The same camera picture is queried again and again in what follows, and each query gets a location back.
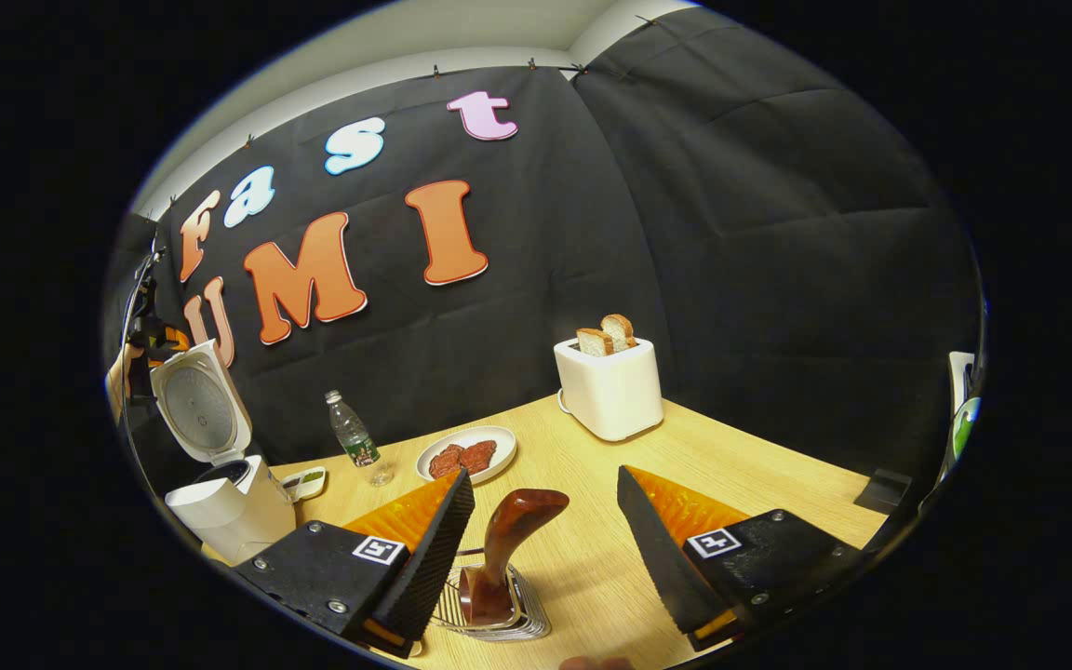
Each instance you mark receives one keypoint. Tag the green round object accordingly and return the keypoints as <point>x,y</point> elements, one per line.
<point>966,428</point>

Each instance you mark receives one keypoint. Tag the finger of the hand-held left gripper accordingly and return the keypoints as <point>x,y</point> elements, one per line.
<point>175,341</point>

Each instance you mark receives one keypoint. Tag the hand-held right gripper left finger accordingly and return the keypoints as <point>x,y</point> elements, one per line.
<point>434,558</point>

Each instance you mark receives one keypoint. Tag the white oval plate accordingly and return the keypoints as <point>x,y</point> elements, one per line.
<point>503,445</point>

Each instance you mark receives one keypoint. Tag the small white dish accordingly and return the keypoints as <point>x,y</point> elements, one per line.
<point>308,484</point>

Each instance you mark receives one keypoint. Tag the white rice cooker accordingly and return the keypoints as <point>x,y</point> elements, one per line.
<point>229,516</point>

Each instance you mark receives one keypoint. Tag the brown wooden spoon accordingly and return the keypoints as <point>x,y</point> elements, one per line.
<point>517,521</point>

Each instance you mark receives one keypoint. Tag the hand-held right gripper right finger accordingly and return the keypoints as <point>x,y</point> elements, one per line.
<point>662,568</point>

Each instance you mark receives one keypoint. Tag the clear plastic water bottle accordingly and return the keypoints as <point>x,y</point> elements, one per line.
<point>355,437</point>

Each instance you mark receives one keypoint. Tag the small black block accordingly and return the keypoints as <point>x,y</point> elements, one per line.
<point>885,491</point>

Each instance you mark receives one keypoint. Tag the white toaster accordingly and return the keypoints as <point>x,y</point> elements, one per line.
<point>610,391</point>

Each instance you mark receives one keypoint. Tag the black backdrop cloth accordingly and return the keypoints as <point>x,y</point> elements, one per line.
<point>778,279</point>

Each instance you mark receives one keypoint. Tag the metal chopstick holder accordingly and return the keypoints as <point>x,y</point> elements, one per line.
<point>517,625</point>

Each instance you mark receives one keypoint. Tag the white upright panel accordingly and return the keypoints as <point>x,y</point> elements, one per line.
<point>959,372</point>

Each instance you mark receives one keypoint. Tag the toasted bread slice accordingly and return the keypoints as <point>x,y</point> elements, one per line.
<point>620,330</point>
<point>595,342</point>

